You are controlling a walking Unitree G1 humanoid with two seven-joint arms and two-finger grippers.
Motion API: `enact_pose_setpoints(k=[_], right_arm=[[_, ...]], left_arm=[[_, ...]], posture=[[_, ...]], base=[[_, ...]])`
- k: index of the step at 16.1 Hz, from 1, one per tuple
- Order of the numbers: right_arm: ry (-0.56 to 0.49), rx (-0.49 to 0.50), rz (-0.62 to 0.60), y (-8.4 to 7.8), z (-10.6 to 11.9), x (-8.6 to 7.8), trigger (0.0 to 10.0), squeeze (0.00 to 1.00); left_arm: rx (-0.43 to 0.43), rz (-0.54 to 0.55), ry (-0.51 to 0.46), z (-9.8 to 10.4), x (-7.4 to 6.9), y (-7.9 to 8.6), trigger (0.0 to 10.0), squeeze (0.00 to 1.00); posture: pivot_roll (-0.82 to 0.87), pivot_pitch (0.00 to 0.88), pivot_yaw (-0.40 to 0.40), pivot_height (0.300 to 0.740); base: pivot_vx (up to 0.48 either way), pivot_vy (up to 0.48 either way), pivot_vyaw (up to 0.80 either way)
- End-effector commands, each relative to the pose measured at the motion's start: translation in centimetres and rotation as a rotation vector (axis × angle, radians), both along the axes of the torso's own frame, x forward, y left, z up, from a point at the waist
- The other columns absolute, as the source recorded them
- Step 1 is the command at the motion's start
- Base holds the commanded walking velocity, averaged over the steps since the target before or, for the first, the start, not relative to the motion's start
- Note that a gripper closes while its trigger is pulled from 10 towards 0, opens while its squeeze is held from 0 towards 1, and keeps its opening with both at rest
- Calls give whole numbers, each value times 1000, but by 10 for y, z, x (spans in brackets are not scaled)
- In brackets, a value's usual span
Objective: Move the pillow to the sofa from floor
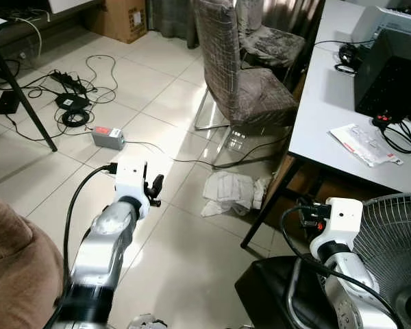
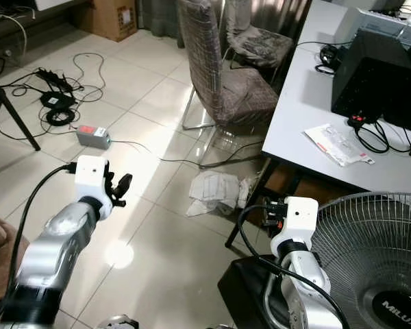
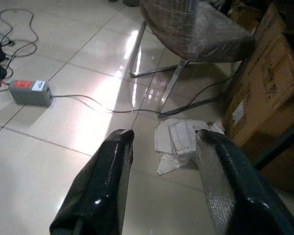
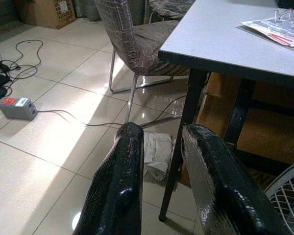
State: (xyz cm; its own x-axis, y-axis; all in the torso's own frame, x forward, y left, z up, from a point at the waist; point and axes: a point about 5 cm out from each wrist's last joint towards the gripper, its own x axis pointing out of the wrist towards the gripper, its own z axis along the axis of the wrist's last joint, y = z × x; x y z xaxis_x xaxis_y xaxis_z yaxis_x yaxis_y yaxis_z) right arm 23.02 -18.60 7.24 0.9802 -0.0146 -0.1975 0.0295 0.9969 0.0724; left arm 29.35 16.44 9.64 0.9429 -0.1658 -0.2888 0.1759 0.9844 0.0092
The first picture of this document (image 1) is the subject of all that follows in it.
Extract white crumpled cloth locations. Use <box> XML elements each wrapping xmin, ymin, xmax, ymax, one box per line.
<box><xmin>200</xmin><ymin>169</ymin><xmax>274</xmax><ymax>219</ymax></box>

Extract grey box with red label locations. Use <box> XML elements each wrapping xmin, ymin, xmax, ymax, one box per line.
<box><xmin>90</xmin><ymin>125</ymin><xmax>127</xmax><ymax>151</ymax></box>

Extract black power strip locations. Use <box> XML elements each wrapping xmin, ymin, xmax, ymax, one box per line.
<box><xmin>49</xmin><ymin>70</ymin><xmax>89</xmax><ymax>96</ymax></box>

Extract grey robot foot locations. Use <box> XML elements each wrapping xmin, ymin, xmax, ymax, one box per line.
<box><xmin>126</xmin><ymin>313</ymin><xmax>167</xmax><ymax>329</ymax></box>

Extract black computer case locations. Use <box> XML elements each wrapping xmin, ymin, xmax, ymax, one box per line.
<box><xmin>353</xmin><ymin>27</ymin><xmax>411</xmax><ymax>127</ymax></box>

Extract black looped table cable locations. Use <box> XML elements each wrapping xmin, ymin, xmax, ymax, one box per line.
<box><xmin>372</xmin><ymin>115</ymin><xmax>411</xmax><ymax>156</ymax></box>

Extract brown cardboard box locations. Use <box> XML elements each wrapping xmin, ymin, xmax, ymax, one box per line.
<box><xmin>82</xmin><ymin>0</ymin><xmax>149</xmax><ymax>45</ymax></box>

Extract black leather stool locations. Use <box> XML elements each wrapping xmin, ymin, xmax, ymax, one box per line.
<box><xmin>234</xmin><ymin>254</ymin><xmax>343</xmax><ymax>329</ymax></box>

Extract black headphones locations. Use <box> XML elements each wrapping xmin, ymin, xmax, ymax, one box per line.
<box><xmin>336</xmin><ymin>42</ymin><xmax>363</xmax><ymax>73</ymax></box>

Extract clear plastic document packet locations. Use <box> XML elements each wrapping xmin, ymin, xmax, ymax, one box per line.
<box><xmin>328</xmin><ymin>123</ymin><xmax>404</xmax><ymax>168</ymax></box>

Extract black coiled cable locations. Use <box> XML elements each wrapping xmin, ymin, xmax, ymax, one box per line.
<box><xmin>60</xmin><ymin>109</ymin><xmax>90</xmax><ymax>128</ymax></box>

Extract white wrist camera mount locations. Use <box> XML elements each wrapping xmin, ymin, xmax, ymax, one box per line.
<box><xmin>308</xmin><ymin>197</ymin><xmax>362</xmax><ymax>258</ymax></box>
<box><xmin>112</xmin><ymin>157</ymin><xmax>150</xmax><ymax>221</ymax></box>

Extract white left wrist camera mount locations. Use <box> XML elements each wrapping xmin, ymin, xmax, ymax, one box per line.
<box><xmin>112</xmin><ymin>157</ymin><xmax>150</xmax><ymax>221</ymax></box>

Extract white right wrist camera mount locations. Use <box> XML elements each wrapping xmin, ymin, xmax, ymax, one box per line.
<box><xmin>308</xmin><ymin>197</ymin><xmax>362</xmax><ymax>258</ymax></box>

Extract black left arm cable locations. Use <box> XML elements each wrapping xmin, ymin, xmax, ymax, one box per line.
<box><xmin>60</xmin><ymin>163</ymin><xmax>119</xmax><ymax>282</ymax></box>

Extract brown plaid chair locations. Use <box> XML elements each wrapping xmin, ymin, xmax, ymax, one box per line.
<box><xmin>192</xmin><ymin>0</ymin><xmax>301</xmax><ymax>132</ymax></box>

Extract grey curtain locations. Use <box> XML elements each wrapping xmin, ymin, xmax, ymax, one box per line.
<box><xmin>147</xmin><ymin>0</ymin><xmax>201</xmax><ymax>40</ymax></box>

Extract black slanted desk leg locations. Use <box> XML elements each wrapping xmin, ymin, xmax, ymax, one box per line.
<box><xmin>0</xmin><ymin>31</ymin><xmax>59</xmax><ymax>153</ymax></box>

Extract plain black adapter box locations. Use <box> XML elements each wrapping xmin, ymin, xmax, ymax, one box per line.
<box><xmin>0</xmin><ymin>89</ymin><xmax>23</xmax><ymax>116</ymax></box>

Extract grey wire-guard standing fan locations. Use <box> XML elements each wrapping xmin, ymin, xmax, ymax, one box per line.
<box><xmin>349</xmin><ymin>193</ymin><xmax>411</xmax><ymax>329</ymax></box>

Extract grey printer box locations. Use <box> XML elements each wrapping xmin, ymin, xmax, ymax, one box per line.
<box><xmin>351</xmin><ymin>5</ymin><xmax>411</xmax><ymax>50</ymax></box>

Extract thin black floor cable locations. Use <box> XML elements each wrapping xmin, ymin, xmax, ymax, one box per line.
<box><xmin>123</xmin><ymin>140</ymin><xmax>290</xmax><ymax>170</ymax></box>

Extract white table with black legs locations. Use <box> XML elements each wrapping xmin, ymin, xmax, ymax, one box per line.
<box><xmin>241</xmin><ymin>0</ymin><xmax>411</xmax><ymax>249</ymax></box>

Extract brown patterned chair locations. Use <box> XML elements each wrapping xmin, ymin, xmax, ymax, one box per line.
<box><xmin>236</xmin><ymin>0</ymin><xmax>308</xmax><ymax>70</ymax></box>

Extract black power adapter with label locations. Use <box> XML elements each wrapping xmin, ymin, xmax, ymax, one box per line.
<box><xmin>54</xmin><ymin>92</ymin><xmax>92</xmax><ymax>111</ymax></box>

